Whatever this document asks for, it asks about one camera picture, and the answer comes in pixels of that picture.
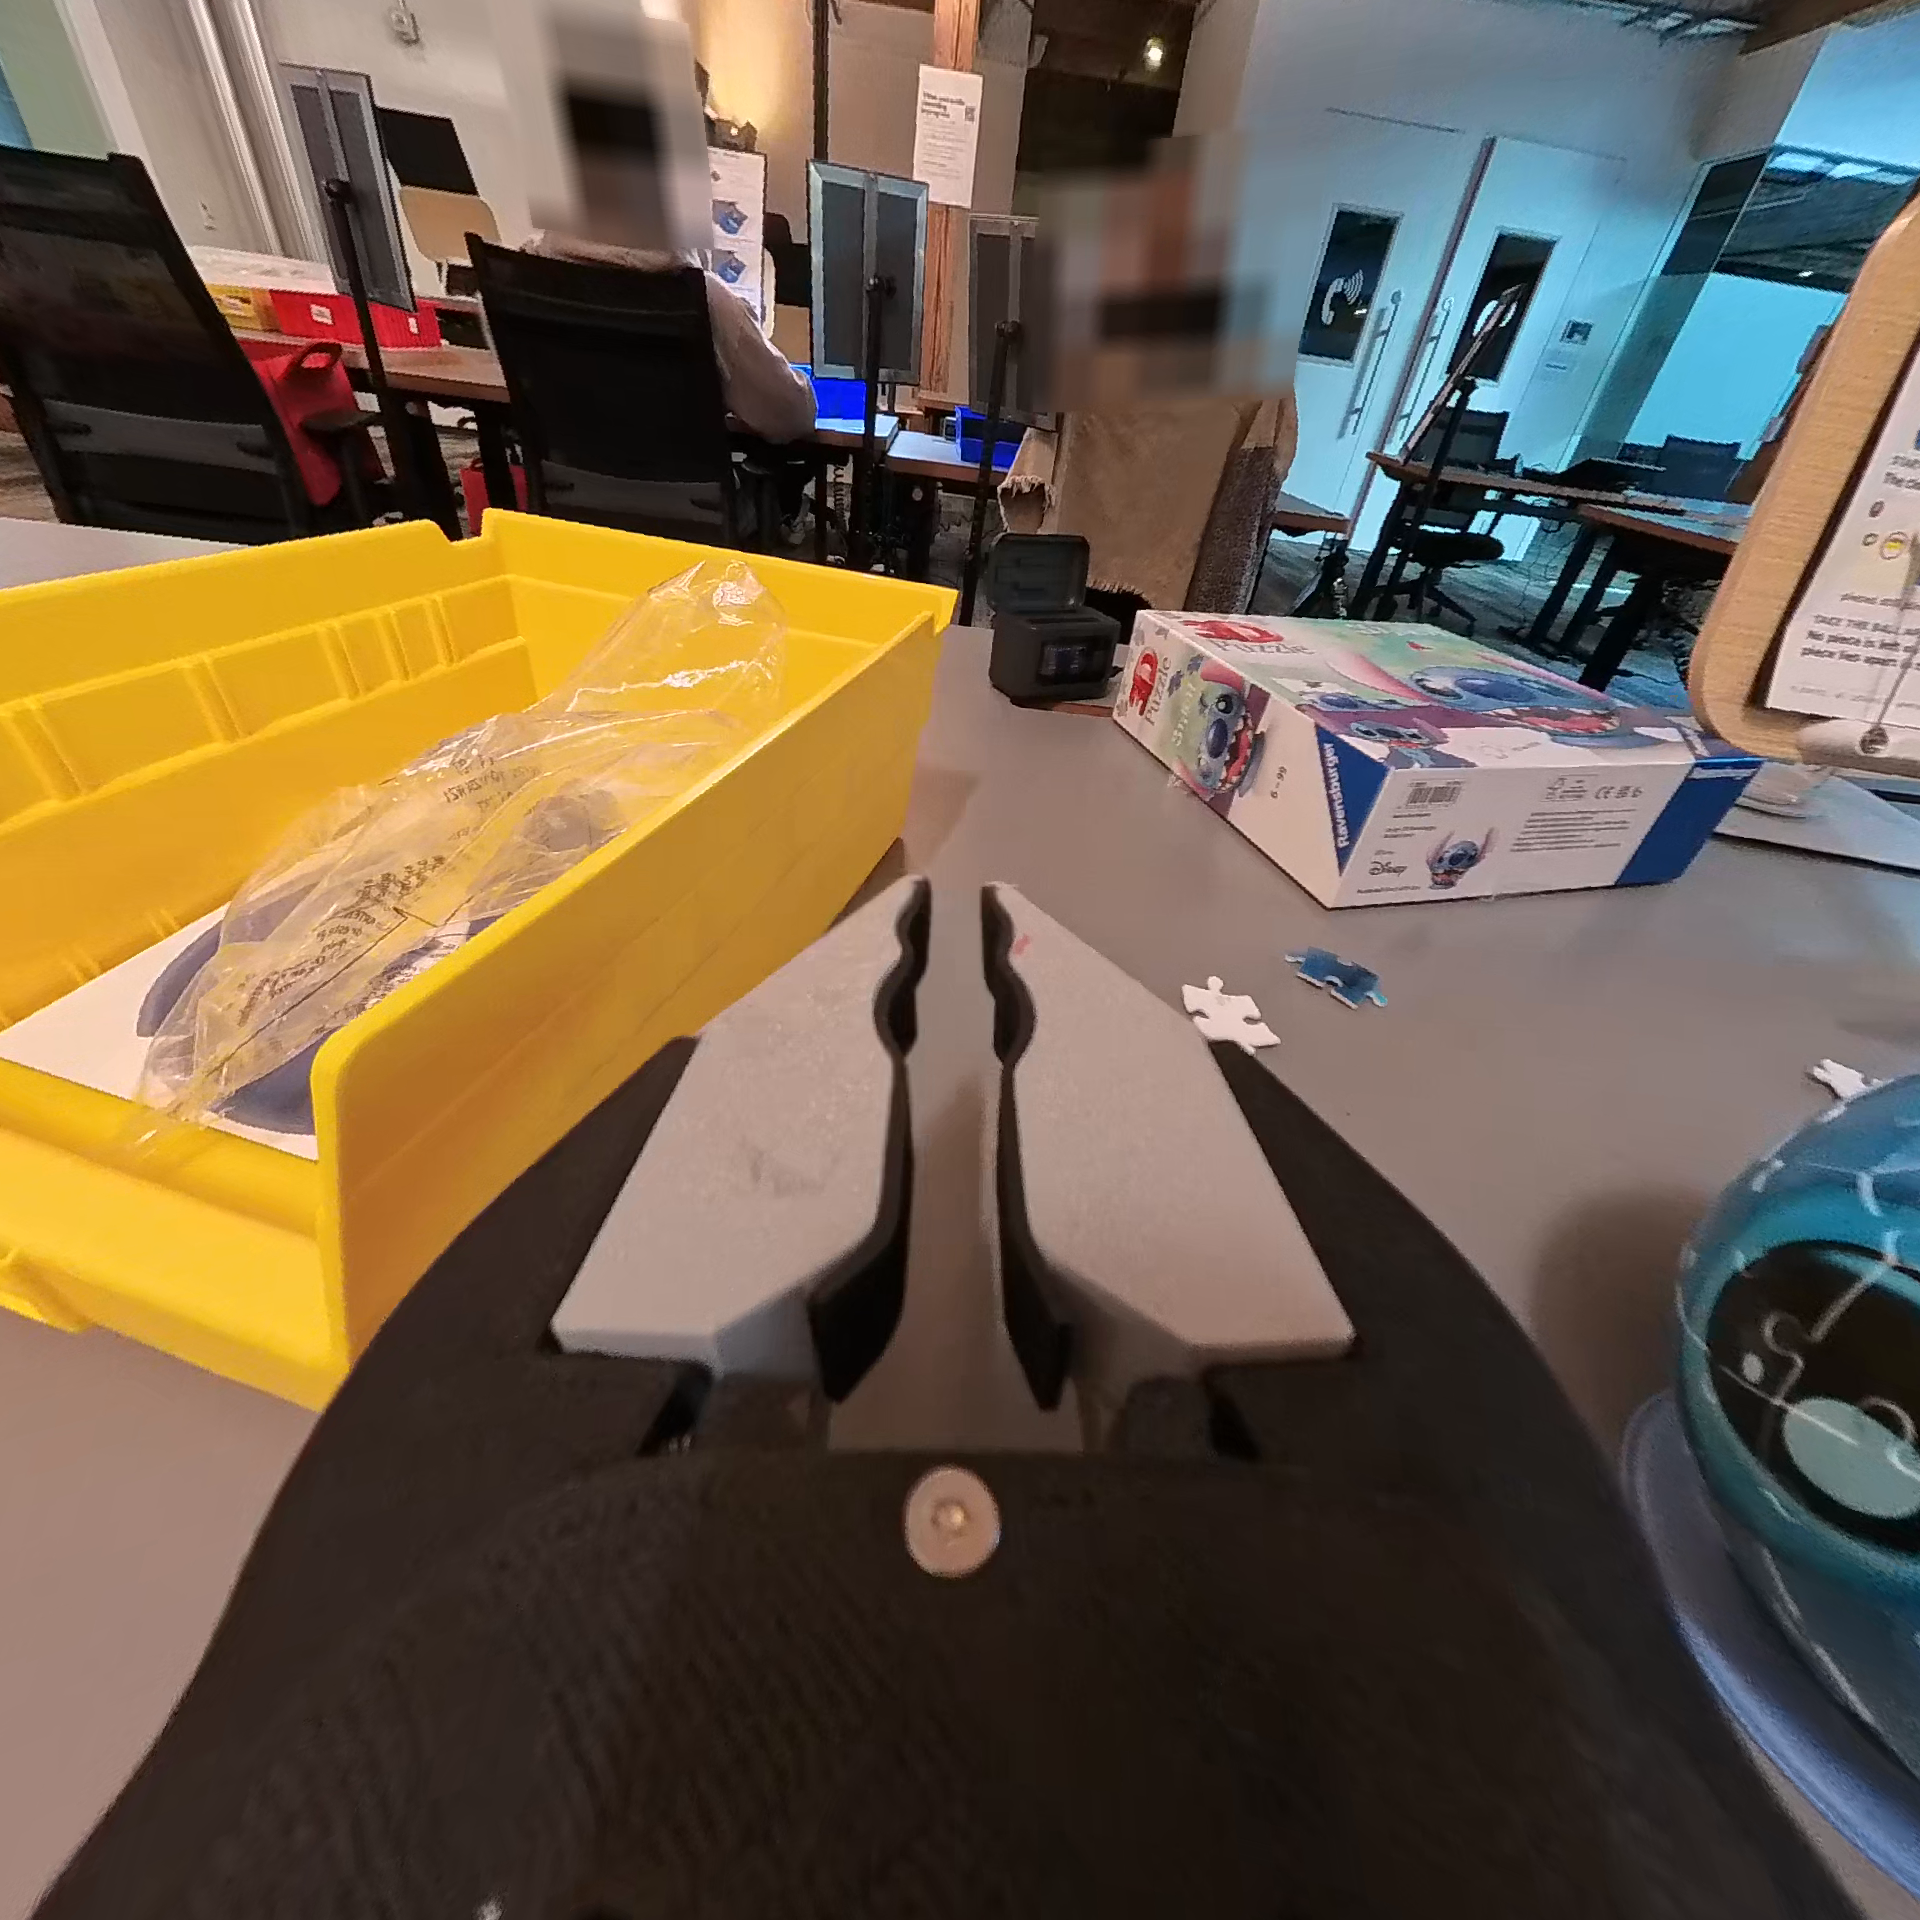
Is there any black device with screen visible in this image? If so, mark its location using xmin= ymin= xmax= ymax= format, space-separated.
xmin=988 ymin=533 xmax=1125 ymax=712

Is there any clear plastic bag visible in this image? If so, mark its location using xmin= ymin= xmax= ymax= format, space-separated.
xmin=136 ymin=557 xmax=797 ymax=1126

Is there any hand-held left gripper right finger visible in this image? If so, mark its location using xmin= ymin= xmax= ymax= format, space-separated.
xmin=982 ymin=883 xmax=1361 ymax=1414

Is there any white printed sheet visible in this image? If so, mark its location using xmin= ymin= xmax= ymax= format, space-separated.
xmin=0 ymin=896 xmax=505 ymax=1163

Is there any grey panel on pole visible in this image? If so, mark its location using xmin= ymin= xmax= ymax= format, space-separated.
xmin=960 ymin=214 xmax=1045 ymax=624
xmin=277 ymin=65 xmax=460 ymax=536
xmin=808 ymin=163 xmax=932 ymax=571

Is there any grey fabric furniture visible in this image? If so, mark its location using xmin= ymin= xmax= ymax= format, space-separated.
xmin=1002 ymin=394 xmax=1305 ymax=618

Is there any wooden document stand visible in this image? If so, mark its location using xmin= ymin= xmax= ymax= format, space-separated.
xmin=1686 ymin=195 xmax=1920 ymax=874

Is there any red plastic bin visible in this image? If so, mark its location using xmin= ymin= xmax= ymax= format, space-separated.
xmin=270 ymin=289 xmax=443 ymax=354

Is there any cartoon print puzzle box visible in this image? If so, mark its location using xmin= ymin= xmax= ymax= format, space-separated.
xmin=1113 ymin=608 xmax=1765 ymax=913

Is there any black office chair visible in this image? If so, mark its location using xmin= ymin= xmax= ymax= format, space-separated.
xmin=1388 ymin=404 xmax=1513 ymax=628
xmin=464 ymin=230 xmax=758 ymax=548
xmin=0 ymin=144 xmax=384 ymax=548

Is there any red bag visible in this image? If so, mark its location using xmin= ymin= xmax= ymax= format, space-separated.
xmin=240 ymin=342 xmax=378 ymax=518

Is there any printed instruction sheet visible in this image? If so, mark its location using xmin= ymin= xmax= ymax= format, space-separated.
xmin=1763 ymin=322 xmax=1920 ymax=723

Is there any white wall notice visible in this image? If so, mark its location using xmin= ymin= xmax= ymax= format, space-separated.
xmin=914 ymin=65 xmax=980 ymax=209

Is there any blue puzzle ball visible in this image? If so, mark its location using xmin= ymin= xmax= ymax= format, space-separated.
xmin=1621 ymin=1072 xmax=1920 ymax=1787

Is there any yellow plastic bin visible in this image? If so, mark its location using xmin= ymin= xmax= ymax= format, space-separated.
xmin=0 ymin=507 xmax=962 ymax=1413

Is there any blue wall sign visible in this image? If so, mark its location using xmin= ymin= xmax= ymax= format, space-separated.
xmin=1296 ymin=209 xmax=1401 ymax=366
xmin=1464 ymin=230 xmax=1557 ymax=385

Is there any brown desk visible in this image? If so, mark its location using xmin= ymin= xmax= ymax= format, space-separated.
xmin=1364 ymin=451 xmax=1630 ymax=624

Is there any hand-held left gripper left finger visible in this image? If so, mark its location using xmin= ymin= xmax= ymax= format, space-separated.
xmin=552 ymin=878 xmax=934 ymax=1403

